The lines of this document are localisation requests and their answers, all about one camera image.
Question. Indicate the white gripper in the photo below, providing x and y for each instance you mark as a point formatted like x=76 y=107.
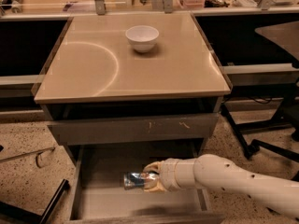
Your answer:
x=169 y=174

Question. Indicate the silver blue redbull can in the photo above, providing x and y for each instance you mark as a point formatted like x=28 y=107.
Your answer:
x=134 y=180

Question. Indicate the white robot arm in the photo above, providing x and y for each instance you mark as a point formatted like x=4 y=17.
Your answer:
x=217 y=173

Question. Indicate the closed top drawer front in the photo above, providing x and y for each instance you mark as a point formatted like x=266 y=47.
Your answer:
x=133 y=129

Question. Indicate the open middle drawer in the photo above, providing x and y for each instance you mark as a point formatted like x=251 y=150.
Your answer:
x=98 y=195

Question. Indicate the grey drawer cabinet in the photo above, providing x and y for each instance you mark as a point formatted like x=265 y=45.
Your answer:
x=95 y=73

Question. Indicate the white ceramic bowl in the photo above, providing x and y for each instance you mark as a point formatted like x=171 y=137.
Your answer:
x=142 y=38

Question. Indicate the black bar on floor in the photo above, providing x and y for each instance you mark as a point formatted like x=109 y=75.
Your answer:
x=16 y=215

